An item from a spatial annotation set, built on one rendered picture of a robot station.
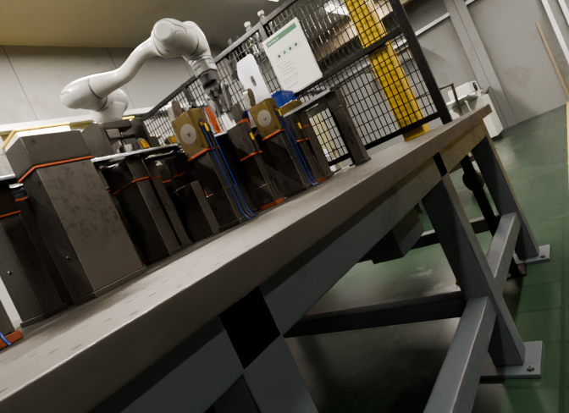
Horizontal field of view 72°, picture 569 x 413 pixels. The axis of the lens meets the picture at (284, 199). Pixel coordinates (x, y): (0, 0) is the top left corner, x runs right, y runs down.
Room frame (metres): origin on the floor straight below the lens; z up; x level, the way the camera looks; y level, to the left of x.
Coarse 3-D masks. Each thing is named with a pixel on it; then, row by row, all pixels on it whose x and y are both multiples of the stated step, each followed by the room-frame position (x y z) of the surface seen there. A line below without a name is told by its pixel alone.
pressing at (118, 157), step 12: (252, 132) 1.63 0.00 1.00; (108, 156) 1.00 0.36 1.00; (120, 156) 1.02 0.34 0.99; (132, 156) 1.12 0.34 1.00; (144, 156) 1.18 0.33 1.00; (156, 156) 1.25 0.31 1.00; (168, 156) 1.33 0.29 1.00; (108, 168) 1.14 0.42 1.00; (0, 180) 0.82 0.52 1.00; (12, 180) 0.86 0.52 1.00; (12, 192) 0.94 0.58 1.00; (24, 192) 0.99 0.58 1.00
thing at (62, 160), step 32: (32, 160) 0.73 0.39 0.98; (64, 160) 0.78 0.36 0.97; (32, 192) 0.76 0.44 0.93; (64, 192) 0.76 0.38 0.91; (96, 192) 0.81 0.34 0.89; (64, 224) 0.74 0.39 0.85; (96, 224) 0.79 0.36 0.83; (64, 256) 0.76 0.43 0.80; (96, 256) 0.76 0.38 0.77; (128, 256) 0.81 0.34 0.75; (96, 288) 0.74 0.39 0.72
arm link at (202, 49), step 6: (186, 24) 1.53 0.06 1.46; (192, 24) 1.54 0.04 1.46; (198, 30) 1.53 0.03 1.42; (198, 36) 1.50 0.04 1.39; (204, 36) 1.56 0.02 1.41; (198, 42) 1.49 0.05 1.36; (204, 42) 1.53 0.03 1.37; (198, 48) 1.50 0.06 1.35; (204, 48) 1.53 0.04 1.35; (192, 54) 1.50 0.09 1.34; (198, 54) 1.52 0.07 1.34; (204, 54) 1.53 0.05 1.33; (210, 54) 1.56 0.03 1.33; (186, 60) 1.55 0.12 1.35; (192, 60) 1.54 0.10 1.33
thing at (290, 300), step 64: (384, 192) 0.79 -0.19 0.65; (448, 192) 1.08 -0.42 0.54; (512, 192) 1.70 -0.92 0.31; (320, 256) 0.57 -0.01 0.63; (384, 256) 1.35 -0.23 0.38; (448, 256) 1.12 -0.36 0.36; (256, 320) 0.44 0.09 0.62; (320, 320) 1.47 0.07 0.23; (384, 320) 1.31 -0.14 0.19; (512, 320) 1.13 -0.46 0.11; (128, 384) 0.33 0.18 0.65; (192, 384) 0.37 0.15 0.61; (256, 384) 0.42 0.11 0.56; (448, 384) 0.80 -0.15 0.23
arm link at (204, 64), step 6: (198, 60) 1.53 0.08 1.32; (204, 60) 1.53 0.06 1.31; (210, 60) 1.54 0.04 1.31; (192, 66) 1.55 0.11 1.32; (198, 66) 1.53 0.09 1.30; (204, 66) 1.53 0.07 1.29; (210, 66) 1.53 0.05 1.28; (198, 72) 1.54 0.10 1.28; (204, 72) 1.54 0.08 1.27; (198, 78) 1.57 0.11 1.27
